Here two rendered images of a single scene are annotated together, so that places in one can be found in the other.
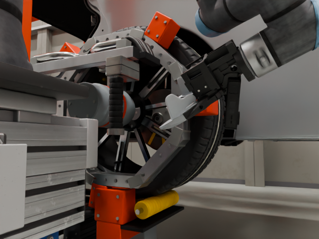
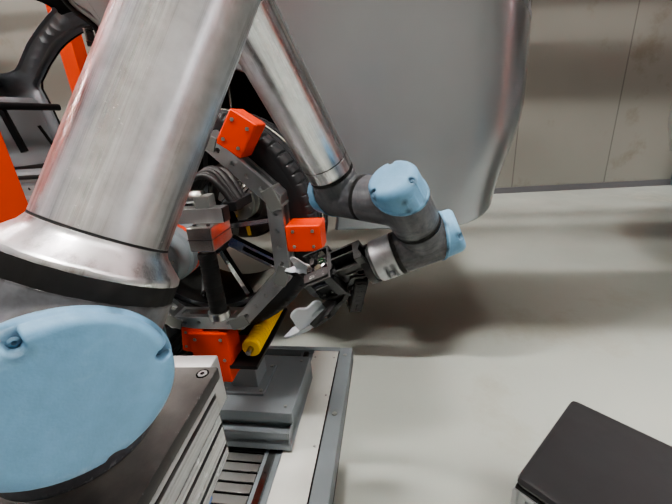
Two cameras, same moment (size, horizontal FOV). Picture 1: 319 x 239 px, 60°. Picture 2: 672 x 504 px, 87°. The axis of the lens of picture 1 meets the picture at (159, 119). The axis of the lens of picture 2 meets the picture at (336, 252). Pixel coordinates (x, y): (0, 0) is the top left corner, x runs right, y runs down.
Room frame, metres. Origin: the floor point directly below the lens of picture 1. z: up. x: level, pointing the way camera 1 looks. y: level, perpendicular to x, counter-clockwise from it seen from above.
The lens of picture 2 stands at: (0.00, 0.07, 1.12)
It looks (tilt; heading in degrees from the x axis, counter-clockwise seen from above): 21 degrees down; 342
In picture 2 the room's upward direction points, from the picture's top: 4 degrees counter-clockwise
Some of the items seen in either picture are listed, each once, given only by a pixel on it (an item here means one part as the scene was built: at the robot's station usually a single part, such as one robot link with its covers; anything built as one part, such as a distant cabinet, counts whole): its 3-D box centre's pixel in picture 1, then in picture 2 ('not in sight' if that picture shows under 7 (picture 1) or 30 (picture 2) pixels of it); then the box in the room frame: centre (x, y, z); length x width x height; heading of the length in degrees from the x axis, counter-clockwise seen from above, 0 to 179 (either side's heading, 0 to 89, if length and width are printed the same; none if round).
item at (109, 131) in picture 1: (116, 104); (213, 283); (0.70, 0.11, 0.83); 0.04 x 0.04 x 0.16
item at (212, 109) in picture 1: (201, 103); (306, 234); (0.85, -0.13, 0.85); 0.09 x 0.08 x 0.07; 63
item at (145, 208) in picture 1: (158, 203); (264, 325); (1.02, 0.00, 0.51); 0.29 x 0.06 x 0.06; 153
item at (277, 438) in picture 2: not in sight; (240, 398); (1.17, 0.13, 0.13); 0.50 x 0.36 x 0.10; 63
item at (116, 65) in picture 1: (123, 68); (210, 232); (0.73, 0.10, 0.93); 0.09 x 0.05 x 0.05; 153
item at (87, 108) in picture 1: (103, 106); (178, 246); (0.92, 0.19, 0.85); 0.21 x 0.14 x 0.14; 153
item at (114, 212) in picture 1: (121, 210); (223, 342); (1.02, 0.14, 0.48); 0.16 x 0.12 x 0.17; 153
